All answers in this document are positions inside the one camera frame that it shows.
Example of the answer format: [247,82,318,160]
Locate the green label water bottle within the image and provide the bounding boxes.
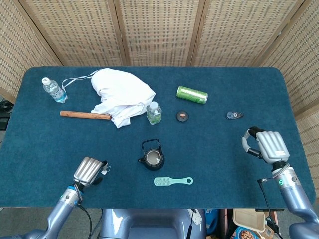
[146,101,162,125]

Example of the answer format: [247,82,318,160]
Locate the mint green plastic brush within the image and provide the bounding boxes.
[154,176,194,187]

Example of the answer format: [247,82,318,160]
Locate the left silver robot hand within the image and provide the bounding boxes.
[72,156,108,192]

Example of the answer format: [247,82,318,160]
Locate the woven bamboo folding screen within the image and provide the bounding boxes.
[0,0,319,166]

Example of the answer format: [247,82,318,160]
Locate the blue-grey robot torso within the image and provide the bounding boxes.
[99,208,207,239]

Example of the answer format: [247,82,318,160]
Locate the black teapot lid wooden knob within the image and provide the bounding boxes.
[175,110,189,123]

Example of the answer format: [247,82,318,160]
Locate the blue packet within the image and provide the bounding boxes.
[205,209,220,235]

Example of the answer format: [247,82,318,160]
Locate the white cloth with ribbon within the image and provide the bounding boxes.
[61,68,157,129]

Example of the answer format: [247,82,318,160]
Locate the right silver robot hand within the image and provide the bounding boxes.
[241,126,291,170]

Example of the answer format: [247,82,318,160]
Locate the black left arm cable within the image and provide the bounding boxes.
[74,185,93,239]

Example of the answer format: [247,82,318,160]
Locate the green drink can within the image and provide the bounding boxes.
[176,85,209,105]

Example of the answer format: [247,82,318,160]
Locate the black cast iron teapot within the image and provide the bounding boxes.
[138,138,165,171]

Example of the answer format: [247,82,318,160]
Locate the black equipment beside table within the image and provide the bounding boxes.
[0,98,13,130]

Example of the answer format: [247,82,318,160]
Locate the blue cookie box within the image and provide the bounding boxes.
[234,226,275,239]

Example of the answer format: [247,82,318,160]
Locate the wooden rolling pin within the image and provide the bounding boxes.
[59,110,112,121]

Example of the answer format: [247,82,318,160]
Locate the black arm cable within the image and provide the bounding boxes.
[74,185,93,239]
[257,178,285,239]

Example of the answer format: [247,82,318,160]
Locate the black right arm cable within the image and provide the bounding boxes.
[257,178,285,239]

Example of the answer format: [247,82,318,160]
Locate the blue table cover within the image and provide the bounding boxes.
[0,66,317,210]

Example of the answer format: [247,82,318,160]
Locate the beige food container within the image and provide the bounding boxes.
[233,208,267,234]

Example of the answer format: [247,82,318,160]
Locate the blue label water bottle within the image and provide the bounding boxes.
[41,77,68,104]

